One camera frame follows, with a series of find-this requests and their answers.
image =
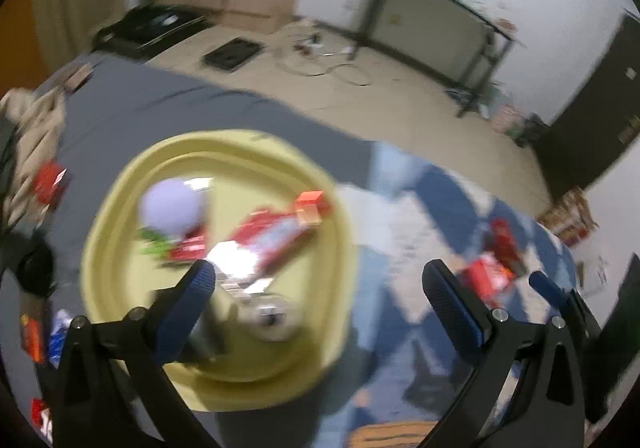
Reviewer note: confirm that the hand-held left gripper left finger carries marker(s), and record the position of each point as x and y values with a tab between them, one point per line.
185	313

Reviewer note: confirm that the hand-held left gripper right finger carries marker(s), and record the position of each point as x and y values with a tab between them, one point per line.
452	313

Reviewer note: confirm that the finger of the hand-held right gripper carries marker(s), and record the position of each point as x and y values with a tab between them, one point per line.
546	285

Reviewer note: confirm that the long red carton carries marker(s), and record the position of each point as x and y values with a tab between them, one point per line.
270	240

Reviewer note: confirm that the yellow plastic basin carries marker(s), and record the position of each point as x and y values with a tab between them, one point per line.
310	363

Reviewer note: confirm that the small red box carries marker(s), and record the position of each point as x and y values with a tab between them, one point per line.
312	208

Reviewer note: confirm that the red packet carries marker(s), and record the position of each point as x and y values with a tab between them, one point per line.
505	240

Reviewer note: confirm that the flat red box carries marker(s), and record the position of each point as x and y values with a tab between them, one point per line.
189	245

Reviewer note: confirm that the boxes on floor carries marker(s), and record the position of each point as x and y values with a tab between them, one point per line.
570	218

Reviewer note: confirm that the green packet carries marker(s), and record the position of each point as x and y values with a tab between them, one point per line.
152	243

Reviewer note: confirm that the blue packet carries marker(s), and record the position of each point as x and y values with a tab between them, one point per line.
57	335

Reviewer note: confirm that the orange red box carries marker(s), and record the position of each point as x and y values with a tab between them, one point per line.
32	338

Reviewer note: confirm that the black round container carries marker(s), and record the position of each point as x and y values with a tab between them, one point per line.
35	270

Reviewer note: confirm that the dark door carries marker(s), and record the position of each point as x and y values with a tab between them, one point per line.
595	113

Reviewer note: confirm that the grey bed sheet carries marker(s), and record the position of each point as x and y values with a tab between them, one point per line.
165	108

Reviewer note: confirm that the beige clothing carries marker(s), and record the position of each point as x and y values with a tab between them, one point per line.
32	128

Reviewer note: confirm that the small brown box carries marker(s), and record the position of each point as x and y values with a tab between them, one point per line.
77	75

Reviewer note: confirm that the black flat tray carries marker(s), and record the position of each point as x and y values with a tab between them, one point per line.
232	53

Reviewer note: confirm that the black case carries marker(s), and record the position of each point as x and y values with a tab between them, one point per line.
150	25

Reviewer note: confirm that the black frame folding table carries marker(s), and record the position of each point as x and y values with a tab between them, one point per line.
430	23

